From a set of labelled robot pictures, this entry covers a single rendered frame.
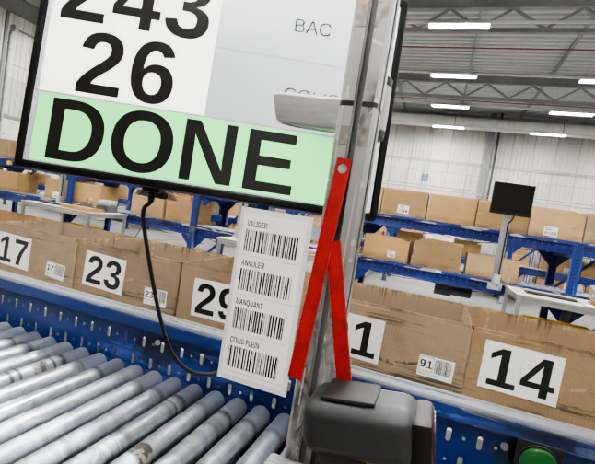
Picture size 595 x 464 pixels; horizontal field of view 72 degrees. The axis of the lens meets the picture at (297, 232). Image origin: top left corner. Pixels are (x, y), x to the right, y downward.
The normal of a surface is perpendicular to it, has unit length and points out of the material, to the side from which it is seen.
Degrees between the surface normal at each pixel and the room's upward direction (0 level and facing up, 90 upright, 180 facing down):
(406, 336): 91
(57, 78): 86
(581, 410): 91
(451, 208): 90
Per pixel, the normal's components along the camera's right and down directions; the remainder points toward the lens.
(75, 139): 0.03, -0.01
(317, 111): -0.22, 0.02
